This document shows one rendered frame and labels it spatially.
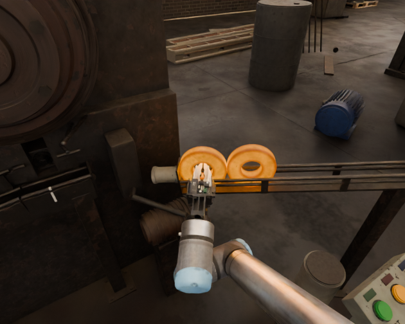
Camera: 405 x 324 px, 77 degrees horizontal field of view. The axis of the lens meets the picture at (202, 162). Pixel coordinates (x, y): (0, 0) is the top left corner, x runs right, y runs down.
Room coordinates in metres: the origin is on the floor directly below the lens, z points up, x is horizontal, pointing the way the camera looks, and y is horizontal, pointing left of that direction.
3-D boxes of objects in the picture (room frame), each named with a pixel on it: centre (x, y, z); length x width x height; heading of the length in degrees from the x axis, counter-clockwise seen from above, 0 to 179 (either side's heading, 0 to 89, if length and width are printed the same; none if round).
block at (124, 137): (0.71, 0.28, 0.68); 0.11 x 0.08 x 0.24; 31
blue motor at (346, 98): (2.08, -1.25, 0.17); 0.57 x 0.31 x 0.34; 141
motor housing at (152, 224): (0.63, 0.12, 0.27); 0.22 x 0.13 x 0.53; 121
